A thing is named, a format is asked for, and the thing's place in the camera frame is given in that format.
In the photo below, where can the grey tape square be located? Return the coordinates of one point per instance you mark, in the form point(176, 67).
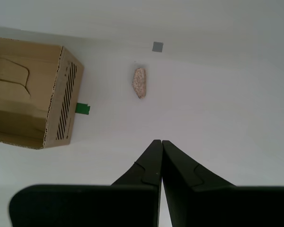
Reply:
point(157, 46)

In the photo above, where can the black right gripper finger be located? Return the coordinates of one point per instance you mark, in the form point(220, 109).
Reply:
point(215, 205)
point(85, 205)

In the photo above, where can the green tape piece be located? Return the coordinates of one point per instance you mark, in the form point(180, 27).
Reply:
point(83, 109)

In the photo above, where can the open cardboard box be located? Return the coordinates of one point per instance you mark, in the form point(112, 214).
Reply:
point(26, 108)

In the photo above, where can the pinkish speckled rock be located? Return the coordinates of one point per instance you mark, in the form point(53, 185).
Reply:
point(139, 82)

